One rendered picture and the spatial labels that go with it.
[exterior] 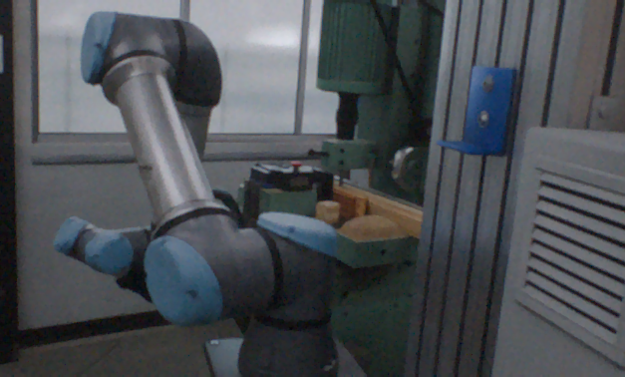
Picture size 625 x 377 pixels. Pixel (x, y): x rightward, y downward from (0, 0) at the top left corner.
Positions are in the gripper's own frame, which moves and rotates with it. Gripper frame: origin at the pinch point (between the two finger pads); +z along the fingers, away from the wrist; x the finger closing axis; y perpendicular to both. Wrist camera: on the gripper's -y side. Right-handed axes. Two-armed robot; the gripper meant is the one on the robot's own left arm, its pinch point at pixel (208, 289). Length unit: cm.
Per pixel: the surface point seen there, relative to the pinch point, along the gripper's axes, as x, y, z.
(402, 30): -3, -79, 12
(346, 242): 18.4, -24.6, 13.2
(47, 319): -139, 59, 21
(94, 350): -129, 62, 42
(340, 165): -6.0, -42.1, 18.5
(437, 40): 1, -82, 20
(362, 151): -6, -49, 22
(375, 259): 22.0, -24.6, 19.7
